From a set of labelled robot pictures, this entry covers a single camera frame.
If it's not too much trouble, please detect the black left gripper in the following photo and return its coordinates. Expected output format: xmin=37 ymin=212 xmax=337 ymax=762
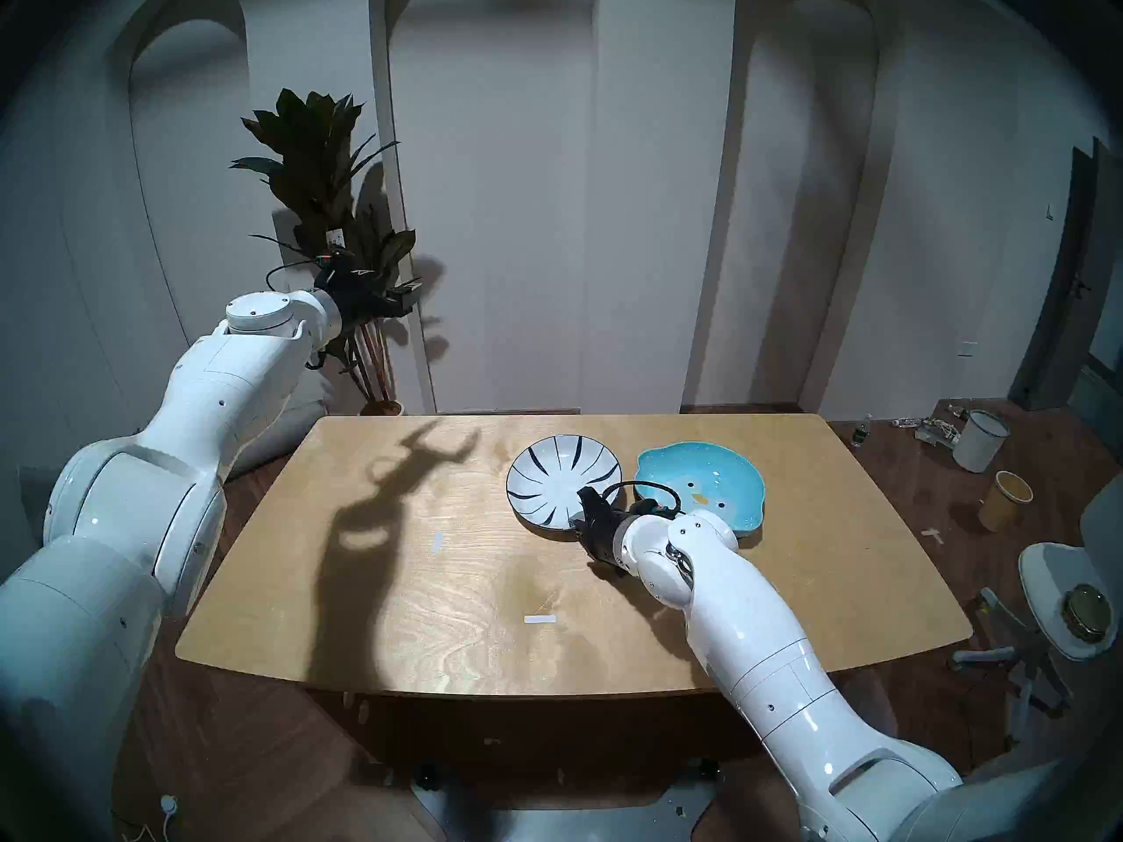
xmin=314 ymin=248 xmax=424 ymax=328

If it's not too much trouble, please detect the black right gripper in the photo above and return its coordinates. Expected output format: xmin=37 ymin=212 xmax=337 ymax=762
xmin=575 ymin=487 xmax=629 ymax=574

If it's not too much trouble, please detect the blue penguin plate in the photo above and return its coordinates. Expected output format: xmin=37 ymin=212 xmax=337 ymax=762
xmin=633 ymin=441 xmax=767 ymax=539

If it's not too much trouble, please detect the stack of gold plates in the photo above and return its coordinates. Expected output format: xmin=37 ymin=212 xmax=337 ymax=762
xmin=1060 ymin=583 xmax=1113 ymax=646

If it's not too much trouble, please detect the pile of cables and parts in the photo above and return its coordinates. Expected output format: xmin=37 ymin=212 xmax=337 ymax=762
xmin=893 ymin=415 xmax=966 ymax=451

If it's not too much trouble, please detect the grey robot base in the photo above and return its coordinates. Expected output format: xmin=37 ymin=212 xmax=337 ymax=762
xmin=411 ymin=757 xmax=727 ymax=842

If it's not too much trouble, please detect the white plate with blue stripes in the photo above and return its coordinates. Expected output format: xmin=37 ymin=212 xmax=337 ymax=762
xmin=506 ymin=434 xmax=626 ymax=532

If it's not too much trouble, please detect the rolled grey mat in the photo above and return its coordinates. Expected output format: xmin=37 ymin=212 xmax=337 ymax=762
xmin=18 ymin=397 xmax=334 ymax=556

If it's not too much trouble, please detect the dark grey door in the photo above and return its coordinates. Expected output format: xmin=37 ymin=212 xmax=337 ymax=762
xmin=1009 ymin=134 xmax=1123 ymax=411

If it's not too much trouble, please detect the brown paper bucket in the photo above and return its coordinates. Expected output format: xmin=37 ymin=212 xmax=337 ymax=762
xmin=979 ymin=470 xmax=1034 ymax=534

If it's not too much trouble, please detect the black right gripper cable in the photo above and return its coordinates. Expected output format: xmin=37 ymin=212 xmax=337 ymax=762
xmin=612 ymin=479 xmax=683 ymax=522

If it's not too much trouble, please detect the tall green leafy plant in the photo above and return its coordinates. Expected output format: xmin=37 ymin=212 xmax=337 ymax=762
xmin=230 ymin=89 xmax=418 ymax=403

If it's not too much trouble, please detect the white swivel chair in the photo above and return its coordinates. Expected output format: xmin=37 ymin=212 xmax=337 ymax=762
xmin=948 ymin=472 xmax=1123 ymax=745

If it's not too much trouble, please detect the white bucket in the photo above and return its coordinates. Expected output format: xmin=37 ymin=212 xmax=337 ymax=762
xmin=953 ymin=410 xmax=1010 ymax=474

